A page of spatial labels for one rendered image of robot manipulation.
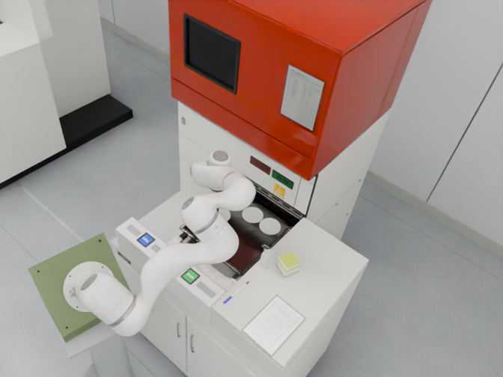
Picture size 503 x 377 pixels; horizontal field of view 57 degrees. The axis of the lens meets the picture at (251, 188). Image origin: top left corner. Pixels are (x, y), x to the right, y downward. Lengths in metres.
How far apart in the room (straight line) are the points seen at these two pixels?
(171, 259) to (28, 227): 2.11
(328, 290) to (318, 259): 0.15
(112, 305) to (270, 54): 1.01
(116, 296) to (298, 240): 0.87
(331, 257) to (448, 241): 1.78
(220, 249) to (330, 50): 0.73
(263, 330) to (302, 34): 1.06
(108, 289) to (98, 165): 2.34
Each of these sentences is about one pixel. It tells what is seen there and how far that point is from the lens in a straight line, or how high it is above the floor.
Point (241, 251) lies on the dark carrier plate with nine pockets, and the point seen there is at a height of 0.90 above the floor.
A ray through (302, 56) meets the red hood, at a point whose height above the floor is 1.74.
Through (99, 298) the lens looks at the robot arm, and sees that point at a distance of 1.48.
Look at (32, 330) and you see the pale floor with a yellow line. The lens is 2.99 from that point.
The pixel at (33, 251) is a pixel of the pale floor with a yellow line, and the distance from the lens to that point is 3.30.
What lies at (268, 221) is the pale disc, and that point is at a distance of 2.15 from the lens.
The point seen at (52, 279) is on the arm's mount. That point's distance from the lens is 1.87.
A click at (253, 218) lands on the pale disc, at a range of 2.15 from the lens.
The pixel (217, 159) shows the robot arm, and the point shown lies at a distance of 1.78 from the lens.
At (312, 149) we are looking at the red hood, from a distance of 1.79.
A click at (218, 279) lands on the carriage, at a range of 1.97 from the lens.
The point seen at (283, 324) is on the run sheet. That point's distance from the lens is 1.79.
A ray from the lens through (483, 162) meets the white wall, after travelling 3.37.
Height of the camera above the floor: 2.54
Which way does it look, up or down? 46 degrees down
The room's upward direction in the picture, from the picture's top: 8 degrees clockwise
